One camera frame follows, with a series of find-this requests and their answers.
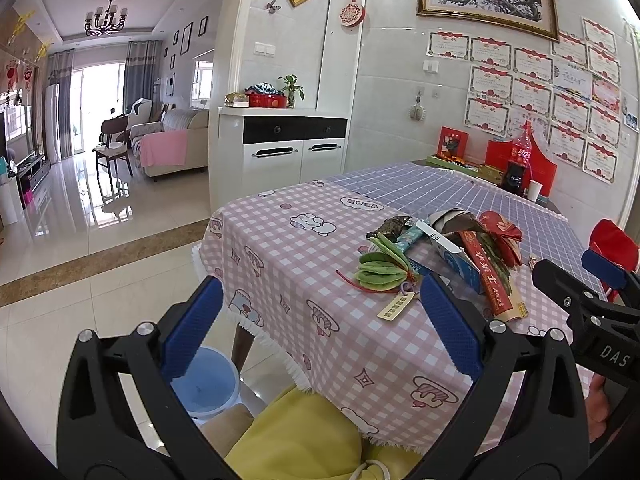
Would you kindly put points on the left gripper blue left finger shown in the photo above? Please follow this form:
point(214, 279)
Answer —
point(184, 326)

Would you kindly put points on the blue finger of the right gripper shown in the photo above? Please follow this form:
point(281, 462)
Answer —
point(609, 273)

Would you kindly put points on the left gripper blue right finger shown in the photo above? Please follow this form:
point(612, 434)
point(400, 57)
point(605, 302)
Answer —
point(445, 312)

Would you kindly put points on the brown red paper bag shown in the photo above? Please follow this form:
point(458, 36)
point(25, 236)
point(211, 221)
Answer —
point(504, 299)

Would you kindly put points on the blue white carton box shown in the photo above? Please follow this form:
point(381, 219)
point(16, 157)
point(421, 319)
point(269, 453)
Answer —
point(454, 255)

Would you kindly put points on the dark green snack wrapper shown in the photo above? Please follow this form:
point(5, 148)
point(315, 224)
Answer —
point(392, 228)

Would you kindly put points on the teal snack wrapper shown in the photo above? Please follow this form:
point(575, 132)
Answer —
point(408, 238)

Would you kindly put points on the blue plastic trash bucket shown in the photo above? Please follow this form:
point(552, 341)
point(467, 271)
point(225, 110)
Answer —
point(210, 385)

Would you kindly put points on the person right hand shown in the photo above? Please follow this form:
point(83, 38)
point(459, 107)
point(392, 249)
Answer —
point(597, 408)

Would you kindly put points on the purple grid tablecloth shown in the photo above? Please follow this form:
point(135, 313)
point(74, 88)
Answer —
point(421, 191)

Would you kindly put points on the brown stool cushion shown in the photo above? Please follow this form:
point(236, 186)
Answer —
point(225, 429)

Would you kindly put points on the white paper cup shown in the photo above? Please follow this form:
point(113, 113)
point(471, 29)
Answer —
point(533, 191)

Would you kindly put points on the cola bottle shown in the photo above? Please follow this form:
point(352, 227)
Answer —
point(518, 161)

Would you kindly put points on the yellow garment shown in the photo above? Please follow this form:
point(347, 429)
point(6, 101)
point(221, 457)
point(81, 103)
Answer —
point(301, 435)

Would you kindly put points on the pink blanket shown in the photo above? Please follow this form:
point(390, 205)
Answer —
point(166, 148)

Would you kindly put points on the white sideboard cabinet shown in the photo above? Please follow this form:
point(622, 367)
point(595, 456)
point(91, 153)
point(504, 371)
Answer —
point(258, 149)

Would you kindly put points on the red photo card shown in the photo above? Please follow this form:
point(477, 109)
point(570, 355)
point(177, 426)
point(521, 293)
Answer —
point(452, 143)

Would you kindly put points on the beige sofa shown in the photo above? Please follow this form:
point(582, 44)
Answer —
point(195, 122)

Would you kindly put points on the white cylindrical bin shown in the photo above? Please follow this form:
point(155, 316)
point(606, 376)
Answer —
point(11, 208)

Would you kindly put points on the dark wooden chair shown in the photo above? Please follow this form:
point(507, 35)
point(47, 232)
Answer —
point(113, 143)

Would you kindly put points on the tv stand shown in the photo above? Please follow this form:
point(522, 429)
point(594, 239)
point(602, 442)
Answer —
point(31, 171)

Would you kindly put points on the red gift box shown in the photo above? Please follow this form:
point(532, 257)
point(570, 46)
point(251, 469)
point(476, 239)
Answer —
point(268, 100)

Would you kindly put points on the potted green plant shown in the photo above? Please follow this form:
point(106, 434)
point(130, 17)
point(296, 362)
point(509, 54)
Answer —
point(292, 89)

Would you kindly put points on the black chandelier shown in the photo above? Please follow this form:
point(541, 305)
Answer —
point(106, 20)

